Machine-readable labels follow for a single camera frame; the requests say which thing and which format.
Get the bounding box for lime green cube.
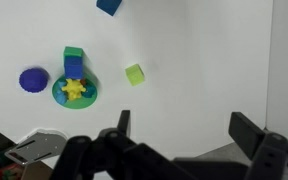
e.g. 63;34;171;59
124;63;146;87

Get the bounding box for grey metal bracket plate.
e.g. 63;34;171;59
4;129;69;167

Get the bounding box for blue cube with holes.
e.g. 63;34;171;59
63;55;85;81

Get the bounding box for purple bumpy ball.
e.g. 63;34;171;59
18;67;50;94

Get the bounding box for teal toy piece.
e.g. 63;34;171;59
83;84;97;99

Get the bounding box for dark blue cube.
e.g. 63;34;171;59
95;0;124;17

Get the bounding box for yellow microbe shaped toy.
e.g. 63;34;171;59
61;78;87;101

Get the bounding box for green toy block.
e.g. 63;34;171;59
63;46;84;60

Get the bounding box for green round base plate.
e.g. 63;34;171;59
51;74;99;110

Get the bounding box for light blue toy piece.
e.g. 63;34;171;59
55;87;68;105

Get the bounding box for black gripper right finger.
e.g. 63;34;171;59
228;111;288;180

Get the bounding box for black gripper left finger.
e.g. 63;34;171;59
50;109;198;180

